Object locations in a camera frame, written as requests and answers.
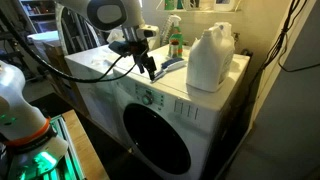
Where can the dark wrist camera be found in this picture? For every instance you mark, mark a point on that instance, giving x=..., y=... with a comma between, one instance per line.
x=120, y=47

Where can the white wall shelf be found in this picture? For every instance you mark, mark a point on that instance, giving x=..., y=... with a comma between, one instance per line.
x=200, y=11

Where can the white metal rack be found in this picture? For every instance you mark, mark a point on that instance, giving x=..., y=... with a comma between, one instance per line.
x=71, y=30

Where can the dark storage shelf unit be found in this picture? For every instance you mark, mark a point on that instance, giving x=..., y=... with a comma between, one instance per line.
x=40, y=13

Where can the green spray bottle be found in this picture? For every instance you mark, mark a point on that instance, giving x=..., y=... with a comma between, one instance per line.
x=175, y=40

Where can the green-lit robot base frame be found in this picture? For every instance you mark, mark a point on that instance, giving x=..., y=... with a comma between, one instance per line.
x=71, y=166

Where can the wall water valve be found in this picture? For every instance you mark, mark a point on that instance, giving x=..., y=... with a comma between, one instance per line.
x=237, y=36

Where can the white top-load dryer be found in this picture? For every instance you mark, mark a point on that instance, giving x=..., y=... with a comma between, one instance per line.
x=90, y=86

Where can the green bottle on shelf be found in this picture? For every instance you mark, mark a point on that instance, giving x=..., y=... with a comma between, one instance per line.
x=169, y=4

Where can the dark round washer door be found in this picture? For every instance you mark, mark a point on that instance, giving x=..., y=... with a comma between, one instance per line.
x=156, y=140

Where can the large white plastic jug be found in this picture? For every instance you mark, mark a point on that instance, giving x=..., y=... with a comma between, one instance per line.
x=208, y=63

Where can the wooden board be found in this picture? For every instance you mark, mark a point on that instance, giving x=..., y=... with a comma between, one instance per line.
x=83, y=146

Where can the blue bristle brush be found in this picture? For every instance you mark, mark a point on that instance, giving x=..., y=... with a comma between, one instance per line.
x=171, y=64

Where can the white box with blue label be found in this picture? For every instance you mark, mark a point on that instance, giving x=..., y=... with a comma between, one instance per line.
x=224, y=4

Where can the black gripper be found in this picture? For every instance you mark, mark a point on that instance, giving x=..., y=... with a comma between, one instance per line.
x=138, y=48

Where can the teal bottle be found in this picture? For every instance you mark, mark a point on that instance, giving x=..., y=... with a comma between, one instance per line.
x=180, y=3

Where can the white front-load washing machine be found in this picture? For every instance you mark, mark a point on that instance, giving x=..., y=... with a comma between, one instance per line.
x=206, y=133

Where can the white plastic tub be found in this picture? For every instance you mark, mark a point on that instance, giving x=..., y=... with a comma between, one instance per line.
x=43, y=36

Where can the brown cardboard box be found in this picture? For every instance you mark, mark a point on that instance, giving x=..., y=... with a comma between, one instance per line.
x=56, y=63

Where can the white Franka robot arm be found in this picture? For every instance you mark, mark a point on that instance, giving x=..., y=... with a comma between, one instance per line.
x=20, y=110

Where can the washer control knob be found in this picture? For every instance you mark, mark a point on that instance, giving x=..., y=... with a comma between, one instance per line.
x=147, y=99

